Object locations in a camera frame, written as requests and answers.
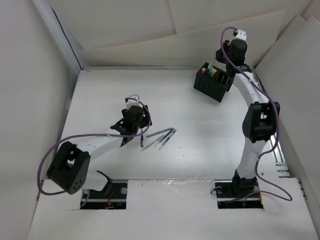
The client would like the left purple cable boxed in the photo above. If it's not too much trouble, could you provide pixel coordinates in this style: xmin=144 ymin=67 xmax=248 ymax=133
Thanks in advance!
xmin=36 ymin=96 xmax=152 ymax=208

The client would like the blue cap gel pen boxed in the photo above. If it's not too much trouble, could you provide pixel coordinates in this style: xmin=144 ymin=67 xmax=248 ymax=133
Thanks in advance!
xmin=158 ymin=129 xmax=177 ymax=151

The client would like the green gel pen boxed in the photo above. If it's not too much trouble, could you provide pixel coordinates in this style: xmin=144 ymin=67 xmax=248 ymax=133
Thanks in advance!
xmin=141 ymin=134 xmax=165 ymax=152

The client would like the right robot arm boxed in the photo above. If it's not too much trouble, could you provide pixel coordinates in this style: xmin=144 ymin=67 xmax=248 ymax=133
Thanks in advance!
xmin=215 ymin=38 xmax=280 ymax=202

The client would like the yellow cap highlighter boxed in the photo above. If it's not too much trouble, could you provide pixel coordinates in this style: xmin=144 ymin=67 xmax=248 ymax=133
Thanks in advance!
xmin=210 ymin=69 xmax=217 ymax=78

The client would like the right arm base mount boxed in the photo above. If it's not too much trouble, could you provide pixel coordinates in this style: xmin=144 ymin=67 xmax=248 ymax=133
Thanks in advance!
xmin=210 ymin=170 xmax=264 ymax=209

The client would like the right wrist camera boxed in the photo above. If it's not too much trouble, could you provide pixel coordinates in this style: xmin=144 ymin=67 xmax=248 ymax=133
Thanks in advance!
xmin=233 ymin=29 xmax=247 ymax=41

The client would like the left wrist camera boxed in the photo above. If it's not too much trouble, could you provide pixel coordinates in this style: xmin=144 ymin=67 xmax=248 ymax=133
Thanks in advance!
xmin=125 ymin=94 xmax=140 ymax=110

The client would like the black slotted organizer box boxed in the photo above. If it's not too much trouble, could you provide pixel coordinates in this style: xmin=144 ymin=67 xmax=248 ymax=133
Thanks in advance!
xmin=193 ymin=62 xmax=233 ymax=103

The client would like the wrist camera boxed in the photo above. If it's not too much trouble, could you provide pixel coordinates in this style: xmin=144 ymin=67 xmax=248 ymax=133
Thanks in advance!
xmin=233 ymin=29 xmax=247 ymax=41
xmin=125 ymin=94 xmax=140 ymax=110

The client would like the black pen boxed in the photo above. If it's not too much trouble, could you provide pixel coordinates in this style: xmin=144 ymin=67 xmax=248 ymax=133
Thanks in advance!
xmin=146 ymin=127 xmax=173 ymax=138

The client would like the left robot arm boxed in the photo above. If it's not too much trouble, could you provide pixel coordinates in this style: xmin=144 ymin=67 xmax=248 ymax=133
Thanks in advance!
xmin=46 ymin=103 xmax=152 ymax=199

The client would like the green cap highlighter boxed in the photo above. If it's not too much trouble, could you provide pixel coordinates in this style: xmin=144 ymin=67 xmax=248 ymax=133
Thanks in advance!
xmin=207 ymin=55 xmax=216 ymax=70

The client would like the purple cable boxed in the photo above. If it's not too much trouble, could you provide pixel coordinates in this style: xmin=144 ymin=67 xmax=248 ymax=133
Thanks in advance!
xmin=36 ymin=96 xmax=152 ymax=208
xmin=220 ymin=26 xmax=293 ymax=203

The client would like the aluminium rail right side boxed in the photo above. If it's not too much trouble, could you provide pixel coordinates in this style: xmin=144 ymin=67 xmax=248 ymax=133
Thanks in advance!
xmin=252 ymin=71 xmax=307 ymax=201

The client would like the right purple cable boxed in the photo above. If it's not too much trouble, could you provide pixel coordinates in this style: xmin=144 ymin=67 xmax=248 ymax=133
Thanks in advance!
xmin=220 ymin=26 xmax=293 ymax=203

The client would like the dark cap gel pen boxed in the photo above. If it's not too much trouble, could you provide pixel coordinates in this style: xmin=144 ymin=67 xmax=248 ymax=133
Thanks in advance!
xmin=154 ymin=128 xmax=175 ymax=147

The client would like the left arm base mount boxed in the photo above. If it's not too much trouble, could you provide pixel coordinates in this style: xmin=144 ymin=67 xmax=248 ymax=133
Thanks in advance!
xmin=80 ymin=170 xmax=128 ymax=210

